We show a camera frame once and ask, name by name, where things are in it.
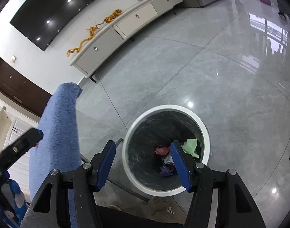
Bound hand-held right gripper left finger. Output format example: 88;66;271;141
20;140;117;228

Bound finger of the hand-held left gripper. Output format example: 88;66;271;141
0;127;44;172

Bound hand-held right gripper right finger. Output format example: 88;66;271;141
171;141;266;228

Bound purple wrapper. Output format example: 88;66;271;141
159;165;177;177

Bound green and white wrapper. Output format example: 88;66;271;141
180;138;199;158

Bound red snack wrapper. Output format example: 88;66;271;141
155;146;170;156

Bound white round trash bin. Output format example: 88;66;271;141
121;104;210;196

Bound white low cabinet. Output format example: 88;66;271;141
0;95;41;190

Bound blue tablecloth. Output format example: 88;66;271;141
29;82;83;228

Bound beige slipper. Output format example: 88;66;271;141
148;197;184;225

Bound dark brown door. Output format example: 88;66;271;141
0;58;53;118

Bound long golden dragon figurine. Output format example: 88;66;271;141
67;25;101;57

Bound white television console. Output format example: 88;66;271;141
69;0;184;83

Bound short golden dragon figurine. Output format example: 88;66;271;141
103;9;124;24

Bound black wall television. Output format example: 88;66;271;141
10;0;126;51

